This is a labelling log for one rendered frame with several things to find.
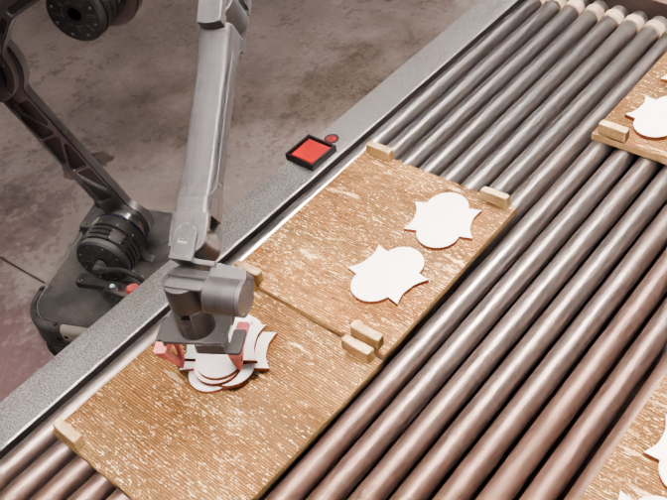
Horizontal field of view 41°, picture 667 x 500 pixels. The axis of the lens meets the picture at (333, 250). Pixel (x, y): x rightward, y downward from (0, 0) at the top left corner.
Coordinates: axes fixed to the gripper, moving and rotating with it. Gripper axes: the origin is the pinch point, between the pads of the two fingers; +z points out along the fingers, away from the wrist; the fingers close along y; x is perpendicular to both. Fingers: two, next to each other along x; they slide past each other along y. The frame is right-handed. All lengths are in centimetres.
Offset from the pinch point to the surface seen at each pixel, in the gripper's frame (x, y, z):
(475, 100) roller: -77, -39, 5
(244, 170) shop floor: -163, 50, 96
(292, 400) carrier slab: 3.7, -13.4, 4.0
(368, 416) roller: 4.2, -25.3, 6.6
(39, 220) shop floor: -136, 122, 96
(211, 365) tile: 0.0, -0.1, 0.6
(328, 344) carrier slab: -7.6, -17.4, 3.8
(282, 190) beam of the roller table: -48.1, -1.7, 5.6
